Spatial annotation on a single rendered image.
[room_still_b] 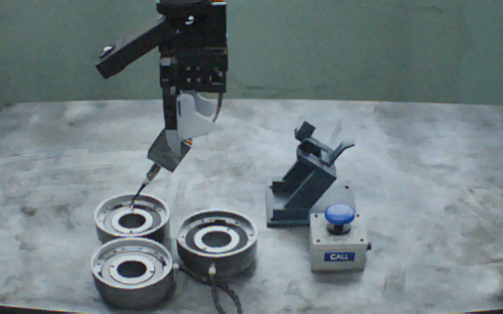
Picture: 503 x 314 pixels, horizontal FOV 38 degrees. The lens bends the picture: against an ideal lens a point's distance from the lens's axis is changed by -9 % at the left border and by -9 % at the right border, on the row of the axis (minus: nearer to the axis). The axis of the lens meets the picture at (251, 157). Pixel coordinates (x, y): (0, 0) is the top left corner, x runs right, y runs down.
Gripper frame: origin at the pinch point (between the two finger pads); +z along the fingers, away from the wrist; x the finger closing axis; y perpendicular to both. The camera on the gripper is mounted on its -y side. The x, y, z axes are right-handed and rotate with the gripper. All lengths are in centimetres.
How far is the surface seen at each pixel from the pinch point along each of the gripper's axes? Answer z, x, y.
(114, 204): 10.0, 0.3, -8.9
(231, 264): 10.7, -12.2, 7.6
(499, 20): 34, 153, 98
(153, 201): 9.6, 0.6, -3.3
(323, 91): 65, 153, 34
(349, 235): 8.6, -9.0, 22.5
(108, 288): 9.7, -18.9, -7.1
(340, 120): 13.1, 31.4, 25.4
